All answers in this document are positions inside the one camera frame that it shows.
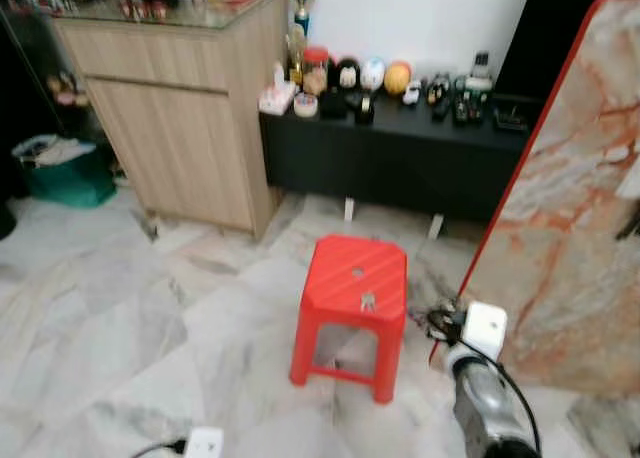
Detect red plastic stool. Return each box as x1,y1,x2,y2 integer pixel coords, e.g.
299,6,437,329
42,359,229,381
289,234,410,405

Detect marble board with red edge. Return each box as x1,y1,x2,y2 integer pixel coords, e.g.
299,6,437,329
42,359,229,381
429,0,640,400

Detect black low tv console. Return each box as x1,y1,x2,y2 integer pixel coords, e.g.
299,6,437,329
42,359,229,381
257,87,547,225

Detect black tray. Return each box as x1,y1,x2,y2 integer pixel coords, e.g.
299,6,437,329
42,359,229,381
489,97,538,135

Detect black tape dispenser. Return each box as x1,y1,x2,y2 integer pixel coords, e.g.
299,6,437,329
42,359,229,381
352,94,377,127

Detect small white black figure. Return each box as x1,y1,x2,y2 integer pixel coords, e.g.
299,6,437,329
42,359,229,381
401,80,424,107

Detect small black yellow figure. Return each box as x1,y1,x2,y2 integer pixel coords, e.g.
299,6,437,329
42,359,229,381
424,74,452,107

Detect green desk holder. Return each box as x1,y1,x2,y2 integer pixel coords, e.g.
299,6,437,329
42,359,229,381
454,72,495,105

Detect black wallet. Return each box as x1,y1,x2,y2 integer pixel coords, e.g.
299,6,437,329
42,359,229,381
317,87,349,120

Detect yellow round plush toy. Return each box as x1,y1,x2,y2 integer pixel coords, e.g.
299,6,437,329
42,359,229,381
383,60,414,98

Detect white round plush toy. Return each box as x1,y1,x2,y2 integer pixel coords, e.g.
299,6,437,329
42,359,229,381
359,57,387,93

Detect white tape roll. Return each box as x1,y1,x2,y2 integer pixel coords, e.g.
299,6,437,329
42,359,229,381
291,92,320,119

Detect black round plush toy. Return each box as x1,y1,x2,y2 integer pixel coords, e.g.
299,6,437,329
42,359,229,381
332,55,364,92

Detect clear jar with red lid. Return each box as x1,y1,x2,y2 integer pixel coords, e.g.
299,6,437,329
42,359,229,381
301,45,332,98

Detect white pink tissue pack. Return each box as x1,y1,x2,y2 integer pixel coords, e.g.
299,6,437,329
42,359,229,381
257,62,299,117

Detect black television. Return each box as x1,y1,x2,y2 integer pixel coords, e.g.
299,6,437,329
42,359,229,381
494,0,640,105

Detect small gold trophy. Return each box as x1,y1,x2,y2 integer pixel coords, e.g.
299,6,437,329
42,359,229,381
287,27,307,85

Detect light wooden cabinet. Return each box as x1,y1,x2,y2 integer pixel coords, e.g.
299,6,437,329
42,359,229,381
49,0,292,242

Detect green bag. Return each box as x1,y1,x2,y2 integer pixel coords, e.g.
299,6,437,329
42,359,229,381
11,132,119,210

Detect white papers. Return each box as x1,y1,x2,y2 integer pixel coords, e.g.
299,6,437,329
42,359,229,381
22,135,99,168

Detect black round base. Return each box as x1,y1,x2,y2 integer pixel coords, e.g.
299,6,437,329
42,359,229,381
0,202,17,242

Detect dark glass display cabinet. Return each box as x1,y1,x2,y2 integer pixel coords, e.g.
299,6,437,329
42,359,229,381
0,0,79,141

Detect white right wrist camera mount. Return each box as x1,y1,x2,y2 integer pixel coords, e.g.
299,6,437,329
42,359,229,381
455,301,510,362

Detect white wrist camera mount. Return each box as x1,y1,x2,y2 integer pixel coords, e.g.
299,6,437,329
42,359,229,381
455,301,510,362
183,426,226,458

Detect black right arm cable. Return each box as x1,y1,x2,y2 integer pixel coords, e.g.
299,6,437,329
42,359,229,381
425,311,547,458

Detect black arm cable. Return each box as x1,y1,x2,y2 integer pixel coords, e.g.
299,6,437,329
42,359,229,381
425,311,547,458
129,435,189,458

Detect black cordless phone handset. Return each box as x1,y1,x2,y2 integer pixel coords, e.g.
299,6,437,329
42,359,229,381
471,50,492,83

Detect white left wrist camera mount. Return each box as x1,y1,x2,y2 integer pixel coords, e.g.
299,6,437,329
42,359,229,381
183,426,226,458

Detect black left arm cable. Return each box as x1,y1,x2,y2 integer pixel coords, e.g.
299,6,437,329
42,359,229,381
129,435,189,458

